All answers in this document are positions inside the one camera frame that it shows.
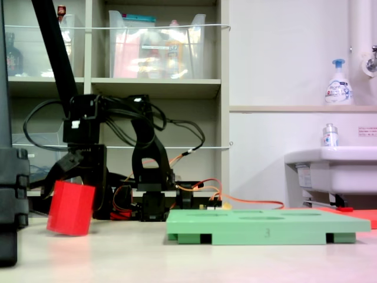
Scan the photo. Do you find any small clear sanitizer bottle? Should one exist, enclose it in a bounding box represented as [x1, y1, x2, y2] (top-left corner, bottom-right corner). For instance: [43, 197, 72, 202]
[322, 123, 339, 147]

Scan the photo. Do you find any notched black stack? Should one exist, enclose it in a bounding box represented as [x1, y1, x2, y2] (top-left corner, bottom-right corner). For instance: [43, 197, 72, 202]
[0, 147, 30, 268]

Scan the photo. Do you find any green shape sorting board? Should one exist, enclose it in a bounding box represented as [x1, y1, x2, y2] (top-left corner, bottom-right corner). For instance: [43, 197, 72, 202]
[166, 208, 372, 246]

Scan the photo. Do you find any red octagonal pillar block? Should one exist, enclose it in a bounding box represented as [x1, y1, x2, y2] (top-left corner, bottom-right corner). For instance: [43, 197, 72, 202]
[46, 180, 97, 237]

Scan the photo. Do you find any slim black tripod strut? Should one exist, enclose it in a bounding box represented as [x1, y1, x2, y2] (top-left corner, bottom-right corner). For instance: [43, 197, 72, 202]
[28, 173, 57, 190]

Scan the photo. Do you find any large black cable loop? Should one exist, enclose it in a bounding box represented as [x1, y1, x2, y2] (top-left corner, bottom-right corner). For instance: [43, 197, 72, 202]
[22, 98, 71, 152]

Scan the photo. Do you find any thin black cable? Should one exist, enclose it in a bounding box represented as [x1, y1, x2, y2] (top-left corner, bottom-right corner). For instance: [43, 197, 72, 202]
[158, 116, 206, 154]

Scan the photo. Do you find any white shelf guard wire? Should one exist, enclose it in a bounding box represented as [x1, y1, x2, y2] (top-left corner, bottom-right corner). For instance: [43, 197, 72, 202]
[4, 24, 232, 31]
[11, 142, 234, 150]

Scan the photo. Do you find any small circuit board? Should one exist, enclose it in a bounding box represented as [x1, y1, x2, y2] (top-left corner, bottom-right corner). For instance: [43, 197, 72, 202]
[197, 198, 232, 211]

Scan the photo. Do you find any thin orange wire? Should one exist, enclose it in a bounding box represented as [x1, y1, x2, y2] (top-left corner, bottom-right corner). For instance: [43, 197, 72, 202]
[169, 152, 286, 210]

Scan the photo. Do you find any dark glass bottle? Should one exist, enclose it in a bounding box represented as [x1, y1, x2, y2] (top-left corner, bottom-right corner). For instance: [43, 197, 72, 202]
[5, 32, 24, 77]

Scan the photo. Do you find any white foam soap bottle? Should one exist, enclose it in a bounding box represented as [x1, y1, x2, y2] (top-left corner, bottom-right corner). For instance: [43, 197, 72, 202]
[325, 58, 354, 106]

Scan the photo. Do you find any beige shelf unit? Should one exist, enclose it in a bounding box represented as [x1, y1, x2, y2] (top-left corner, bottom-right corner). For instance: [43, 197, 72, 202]
[2, 0, 230, 219]

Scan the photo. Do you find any pink wall label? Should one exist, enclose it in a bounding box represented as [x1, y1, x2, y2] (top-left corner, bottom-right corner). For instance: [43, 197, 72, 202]
[358, 126, 377, 138]

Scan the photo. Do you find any clear plastic storage bin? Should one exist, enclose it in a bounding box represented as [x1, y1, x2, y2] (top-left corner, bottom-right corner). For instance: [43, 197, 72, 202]
[108, 10, 207, 80]
[4, 14, 76, 78]

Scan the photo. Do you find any white sink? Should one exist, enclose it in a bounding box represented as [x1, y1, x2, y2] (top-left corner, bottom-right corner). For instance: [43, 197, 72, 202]
[284, 146, 377, 195]

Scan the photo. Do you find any red table clamp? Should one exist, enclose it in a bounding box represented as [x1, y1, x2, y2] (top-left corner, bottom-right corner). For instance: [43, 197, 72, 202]
[110, 185, 133, 221]

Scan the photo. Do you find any clear plastic file holder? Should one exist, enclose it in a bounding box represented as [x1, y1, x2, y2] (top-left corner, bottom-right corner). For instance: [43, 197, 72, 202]
[11, 117, 68, 191]

